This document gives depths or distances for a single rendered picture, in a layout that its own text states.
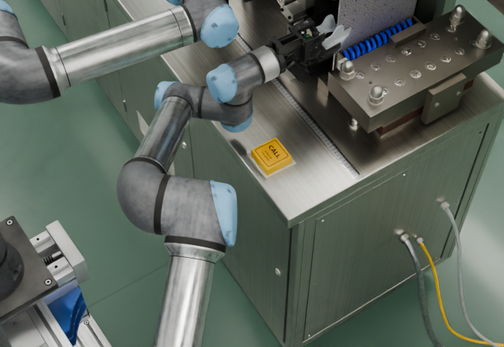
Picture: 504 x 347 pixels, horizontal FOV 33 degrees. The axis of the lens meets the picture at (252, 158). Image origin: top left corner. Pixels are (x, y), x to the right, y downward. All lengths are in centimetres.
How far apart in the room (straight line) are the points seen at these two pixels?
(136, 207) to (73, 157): 159
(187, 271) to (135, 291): 129
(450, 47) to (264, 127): 48
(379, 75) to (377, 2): 17
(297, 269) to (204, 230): 62
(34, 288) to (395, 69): 96
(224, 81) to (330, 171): 35
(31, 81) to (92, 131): 171
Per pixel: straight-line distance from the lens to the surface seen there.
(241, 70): 185
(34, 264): 201
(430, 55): 207
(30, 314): 206
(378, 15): 206
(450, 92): 206
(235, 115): 192
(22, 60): 156
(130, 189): 163
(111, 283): 289
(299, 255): 209
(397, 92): 199
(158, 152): 173
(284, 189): 196
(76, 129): 326
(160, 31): 158
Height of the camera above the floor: 253
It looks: 54 degrees down
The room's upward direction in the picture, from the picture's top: straight up
